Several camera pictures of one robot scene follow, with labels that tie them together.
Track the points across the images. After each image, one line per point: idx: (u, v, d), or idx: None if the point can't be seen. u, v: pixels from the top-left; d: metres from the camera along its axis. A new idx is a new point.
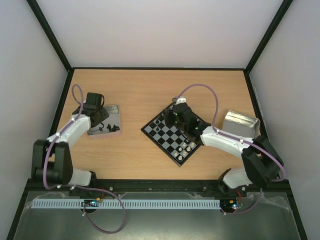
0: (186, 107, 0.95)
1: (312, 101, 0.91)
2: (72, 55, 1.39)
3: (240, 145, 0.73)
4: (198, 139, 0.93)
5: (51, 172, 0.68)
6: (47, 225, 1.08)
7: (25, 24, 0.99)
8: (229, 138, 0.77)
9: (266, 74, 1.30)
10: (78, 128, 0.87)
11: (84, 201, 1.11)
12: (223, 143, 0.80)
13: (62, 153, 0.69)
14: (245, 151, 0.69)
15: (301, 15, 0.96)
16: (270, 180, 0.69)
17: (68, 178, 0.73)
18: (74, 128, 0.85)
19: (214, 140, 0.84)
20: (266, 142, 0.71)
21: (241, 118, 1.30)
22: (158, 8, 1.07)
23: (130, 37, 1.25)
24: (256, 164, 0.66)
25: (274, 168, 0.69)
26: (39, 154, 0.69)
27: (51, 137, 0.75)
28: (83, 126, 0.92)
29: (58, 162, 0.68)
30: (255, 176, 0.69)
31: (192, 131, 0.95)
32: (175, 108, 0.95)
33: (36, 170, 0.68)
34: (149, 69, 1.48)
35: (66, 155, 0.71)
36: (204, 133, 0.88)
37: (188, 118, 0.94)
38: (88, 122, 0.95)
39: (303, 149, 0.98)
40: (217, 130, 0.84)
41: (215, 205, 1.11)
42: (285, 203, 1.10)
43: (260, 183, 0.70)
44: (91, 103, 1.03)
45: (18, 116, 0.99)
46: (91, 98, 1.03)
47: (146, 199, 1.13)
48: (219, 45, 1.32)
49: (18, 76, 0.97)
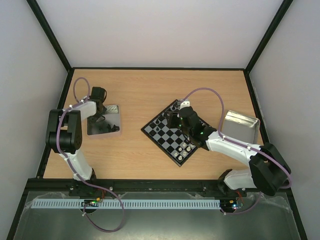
0: (192, 112, 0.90)
1: (312, 101, 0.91)
2: (72, 55, 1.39)
3: (247, 152, 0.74)
4: (203, 144, 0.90)
5: (64, 134, 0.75)
6: (47, 225, 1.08)
7: (25, 23, 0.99)
8: (236, 144, 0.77)
9: (266, 74, 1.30)
10: (85, 108, 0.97)
11: (84, 201, 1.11)
12: (229, 150, 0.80)
13: (76, 118, 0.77)
14: (253, 159, 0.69)
15: (301, 15, 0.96)
16: (278, 188, 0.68)
17: (78, 145, 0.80)
18: (83, 107, 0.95)
19: (220, 146, 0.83)
20: (274, 149, 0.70)
21: (241, 118, 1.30)
22: (158, 8, 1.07)
23: (130, 37, 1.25)
24: (263, 171, 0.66)
25: (282, 176, 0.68)
26: (53, 119, 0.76)
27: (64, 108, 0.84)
28: (89, 109, 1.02)
29: (71, 126, 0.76)
30: (262, 183, 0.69)
31: (197, 136, 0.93)
32: (181, 113, 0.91)
33: (50, 134, 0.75)
34: (149, 70, 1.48)
35: (78, 121, 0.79)
36: (210, 138, 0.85)
37: (193, 123, 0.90)
38: (94, 107, 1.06)
39: (303, 149, 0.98)
40: (223, 136, 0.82)
41: (215, 205, 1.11)
42: (285, 203, 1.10)
43: (267, 191, 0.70)
44: (96, 94, 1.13)
45: (18, 116, 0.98)
46: (95, 91, 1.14)
47: (146, 199, 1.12)
48: (219, 45, 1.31)
49: (18, 76, 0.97)
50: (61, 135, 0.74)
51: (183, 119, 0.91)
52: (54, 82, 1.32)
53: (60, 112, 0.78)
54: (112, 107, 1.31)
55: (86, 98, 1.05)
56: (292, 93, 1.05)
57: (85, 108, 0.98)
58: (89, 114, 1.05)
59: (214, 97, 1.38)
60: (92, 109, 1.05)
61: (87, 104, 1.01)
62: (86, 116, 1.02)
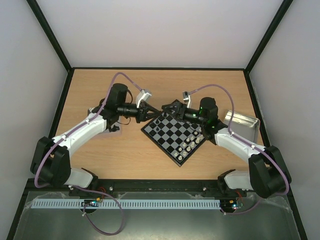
0: (214, 106, 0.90)
1: (312, 101, 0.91)
2: (72, 55, 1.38)
3: (250, 150, 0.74)
4: (212, 137, 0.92)
5: (45, 172, 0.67)
6: (47, 225, 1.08)
7: (25, 22, 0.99)
8: (241, 142, 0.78)
9: (267, 74, 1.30)
10: (87, 133, 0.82)
11: (84, 201, 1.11)
12: (234, 146, 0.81)
13: (59, 159, 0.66)
14: (253, 156, 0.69)
15: (301, 14, 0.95)
16: (272, 192, 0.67)
17: (61, 182, 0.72)
18: (82, 132, 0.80)
19: (227, 141, 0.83)
20: (279, 153, 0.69)
21: (241, 118, 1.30)
22: (158, 7, 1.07)
23: (129, 37, 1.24)
24: (259, 170, 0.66)
25: (279, 181, 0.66)
26: (40, 151, 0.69)
27: (57, 137, 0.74)
28: (94, 129, 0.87)
29: (54, 165, 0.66)
30: (257, 182, 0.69)
31: (208, 129, 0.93)
32: (203, 103, 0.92)
33: (35, 165, 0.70)
34: (149, 70, 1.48)
35: (64, 161, 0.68)
36: (219, 132, 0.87)
37: (211, 116, 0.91)
38: (103, 124, 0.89)
39: (303, 150, 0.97)
40: (231, 132, 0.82)
41: (215, 205, 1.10)
42: (285, 203, 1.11)
43: (262, 192, 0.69)
44: (113, 101, 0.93)
45: (17, 116, 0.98)
46: (113, 94, 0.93)
47: (146, 199, 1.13)
48: (220, 45, 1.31)
49: (18, 76, 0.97)
50: (42, 173, 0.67)
51: (203, 109, 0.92)
52: (53, 82, 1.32)
53: (49, 144, 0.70)
54: (143, 96, 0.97)
55: (100, 108, 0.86)
56: (293, 93, 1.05)
57: (88, 131, 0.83)
58: (96, 132, 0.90)
59: (214, 97, 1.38)
60: (97, 128, 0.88)
61: (92, 124, 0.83)
62: (91, 136, 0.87)
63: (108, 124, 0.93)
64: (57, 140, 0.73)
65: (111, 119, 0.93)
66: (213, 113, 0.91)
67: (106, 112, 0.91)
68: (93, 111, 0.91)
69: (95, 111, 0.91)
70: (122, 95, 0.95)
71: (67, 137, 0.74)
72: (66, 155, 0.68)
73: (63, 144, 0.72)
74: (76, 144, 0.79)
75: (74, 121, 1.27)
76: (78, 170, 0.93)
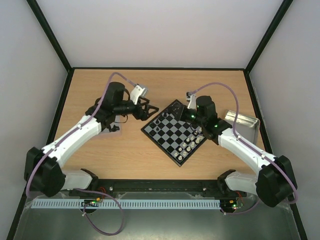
0: (211, 102, 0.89)
1: (312, 101, 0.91)
2: (72, 55, 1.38)
3: (260, 160, 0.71)
4: (214, 136, 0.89)
5: (37, 182, 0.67)
6: (47, 225, 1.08)
7: (25, 21, 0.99)
8: (250, 148, 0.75)
9: (267, 75, 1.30)
10: (78, 141, 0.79)
11: (84, 201, 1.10)
12: (240, 151, 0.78)
13: (50, 172, 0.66)
14: (264, 168, 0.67)
15: (301, 14, 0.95)
16: (279, 202, 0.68)
17: (55, 190, 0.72)
18: (73, 139, 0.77)
19: (233, 146, 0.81)
20: (288, 163, 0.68)
21: (241, 118, 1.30)
22: (159, 8, 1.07)
23: (130, 37, 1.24)
24: (271, 184, 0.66)
25: (288, 192, 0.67)
26: (29, 162, 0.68)
27: (47, 148, 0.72)
28: (88, 134, 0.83)
29: (45, 177, 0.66)
30: (265, 193, 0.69)
31: (210, 127, 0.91)
32: (199, 101, 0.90)
33: (27, 175, 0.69)
34: (149, 70, 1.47)
35: (55, 172, 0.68)
36: (224, 134, 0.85)
37: (209, 113, 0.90)
38: (97, 127, 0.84)
39: (303, 150, 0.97)
40: (238, 136, 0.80)
41: (215, 205, 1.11)
42: (285, 203, 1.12)
43: (268, 201, 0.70)
44: (108, 101, 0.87)
45: (17, 116, 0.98)
46: (108, 94, 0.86)
47: (146, 199, 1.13)
48: (220, 45, 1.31)
49: (18, 76, 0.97)
50: (34, 184, 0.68)
51: (200, 107, 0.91)
52: (52, 82, 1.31)
53: (38, 154, 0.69)
54: (140, 91, 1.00)
55: (94, 112, 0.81)
56: (293, 94, 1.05)
57: (81, 138, 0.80)
58: (91, 136, 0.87)
59: (214, 96, 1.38)
60: (90, 133, 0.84)
61: (84, 130, 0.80)
62: (86, 141, 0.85)
63: (103, 125, 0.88)
64: (47, 150, 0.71)
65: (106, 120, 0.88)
66: (211, 110, 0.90)
67: (101, 115, 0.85)
68: (86, 113, 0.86)
69: (89, 113, 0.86)
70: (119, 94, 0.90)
71: (58, 147, 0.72)
72: (57, 166, 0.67)
73: (53, 155, 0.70)
74: (69, 152, 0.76)
75: (74, 121, 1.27)
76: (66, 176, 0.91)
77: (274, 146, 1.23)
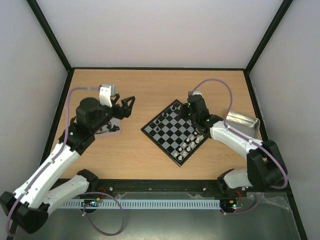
0: (201, 98, 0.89)
1: (312, 101, 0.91)
2: (72, 55, 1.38)
3: (248, 145, 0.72)
4: (207, 130, 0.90)
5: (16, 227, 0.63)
6: (48, 225, 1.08)
7: (25, 21, 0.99)
8: (239, 136, 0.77)
9: (266, 75, 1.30)
10: (52, 176, 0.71)
11: (84, 201, 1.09)
12: (230, 140, 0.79)
13: (23, 219, 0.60)
14: (251, 152, 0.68)
15: (301, 14, 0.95)
16: (269, 186, 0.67)
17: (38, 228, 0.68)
18: (47, 175, 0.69)
19: (224, 136, 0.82)
20: (275, 147, 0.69)
21: (241, 118, 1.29)
22: (159, 8, 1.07)
23: (130, 37, 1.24)
24: (258, 166, 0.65)
25: (277, 176, 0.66)
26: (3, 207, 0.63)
27: (18, 192, 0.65)
28: (64, 165, 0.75)
29: (21, 223, 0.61)
30: (255, 178, 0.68)
31: (202, 123, 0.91)
32: (189, 99, 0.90)
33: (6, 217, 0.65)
34: (150, 70, 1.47)
35: (29, 217, 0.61)
36: (214, 126, 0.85)
37: (200, 109, 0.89)
38: (73, 155, 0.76)
39: (303, 150, 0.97)
40: (227, 126, 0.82)
41: (215, 205, 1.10)
42: (285, 203, 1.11)
43: (258, 186, 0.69)
44: (82, 122, 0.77)
45: (17, 116, 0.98)
46: (80, 116, 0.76)
47: (147, 199, 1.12)
48: (220, 45, 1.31)
49: (18, 75, 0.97)
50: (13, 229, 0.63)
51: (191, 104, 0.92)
52: (53, 82, 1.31)
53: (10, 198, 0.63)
54: (109, 91, 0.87)
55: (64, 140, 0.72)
56: (293, 93, 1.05)
57: (55, 171, 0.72)
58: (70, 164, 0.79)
59: (214, 96, 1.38)
60: (67, 163, 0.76)
61: (57, 162, 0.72)
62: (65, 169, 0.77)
63: (81, 149, 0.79)
64: (18, 196, 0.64)
65: (84, 143, 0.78)
66: (201, 105, 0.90)
67: (76, 139, 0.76)
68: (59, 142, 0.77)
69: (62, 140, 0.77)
70: (93, 114, 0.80)
71: (29, 189, 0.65)
72: (31, 212, 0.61)
73: (24, 199, 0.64)
74: (46, 190, 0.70)
75: None
76: (57, 193, 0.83)
77: None
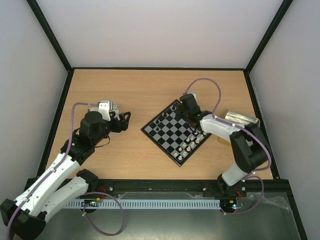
0: (191, 97, 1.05)
1: (312, 101, 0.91)
2: (72, 55, 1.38)
3: (231, 129, 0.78)
4: (198, 125, 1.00)
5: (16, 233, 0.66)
6: (47, 225, 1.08)
7: (25, 21, 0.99)
8: (224, 123, 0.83)
9: (266, 75, 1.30)
10: (52, 185, 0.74)
11: (84, 201, 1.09)
12: (217, 129, 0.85)
13: (23, 226, 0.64)
14: (234, 133, 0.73)
15: (301, 14, 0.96)
16: (254, 167, 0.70)
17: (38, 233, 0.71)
18: (48, 184, 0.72)
19: (212, 126, 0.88)
20: (256, 128, 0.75)
21: (241, 118, 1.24)
22: (158, 8, 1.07)
23: (130, 37, 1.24)
24: (241, 146, 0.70)
25: (261, 156, 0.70)
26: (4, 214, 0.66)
27: (20, 199, 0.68)
28: (66, 174, 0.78)
29: (21, 229, 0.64)
30: (241, 159, 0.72)
31: (193, 118, 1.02)
32: (181, 97, 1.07)
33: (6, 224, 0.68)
34: (149, 70, 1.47)
35: (29, 223, 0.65)
36: (203, 118, 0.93)
37: (190, 105, 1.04)
38: (74, 165, 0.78)
39: (303, 150, 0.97)
40: (214, 117, 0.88)
41: (215, 205, 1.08)
42: (285, 203, 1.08)
43: (245, 168, 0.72)
44: (85, 133, 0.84)
45: (17, 116, 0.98)
46: (84, 127, 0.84)
47: (146, 199, 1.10)
48: (220, 45, 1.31)
49: (19, 75, 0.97)
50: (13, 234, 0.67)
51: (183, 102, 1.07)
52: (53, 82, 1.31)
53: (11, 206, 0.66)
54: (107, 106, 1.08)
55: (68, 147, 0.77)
56: (293, 94, 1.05)
57: (56, 180, 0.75)
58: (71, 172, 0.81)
59: (214, 96, 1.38)
60: (68, 172, 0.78)
61: (59, 171, 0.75)
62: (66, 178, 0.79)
63: (81, 160, 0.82)
64: (19, 203, 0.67)
65: (85, 154, 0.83)
66: (192, 103, 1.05)
67: (78, 149, 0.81)
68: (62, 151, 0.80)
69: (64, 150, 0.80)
70: (95, 127, 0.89)
71: (30, 197, 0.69)
72: (31, 220, 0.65)
73: (25, 207, 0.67)
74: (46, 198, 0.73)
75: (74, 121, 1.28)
76: (56, 198, 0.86)
77: (274, 146, 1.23)
